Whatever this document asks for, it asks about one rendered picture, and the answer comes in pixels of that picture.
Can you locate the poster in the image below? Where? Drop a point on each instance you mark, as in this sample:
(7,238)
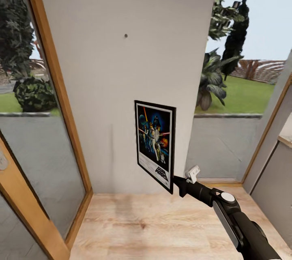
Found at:
(155,126)

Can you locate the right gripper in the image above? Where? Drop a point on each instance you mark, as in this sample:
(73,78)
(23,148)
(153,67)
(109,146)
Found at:
(187,188)

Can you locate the fixed window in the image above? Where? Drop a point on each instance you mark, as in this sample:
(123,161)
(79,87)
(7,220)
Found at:
(246,73)

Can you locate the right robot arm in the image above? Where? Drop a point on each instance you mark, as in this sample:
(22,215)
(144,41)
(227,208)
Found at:
(246,235)

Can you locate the door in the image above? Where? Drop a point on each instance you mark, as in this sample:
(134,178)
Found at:
(45,188)

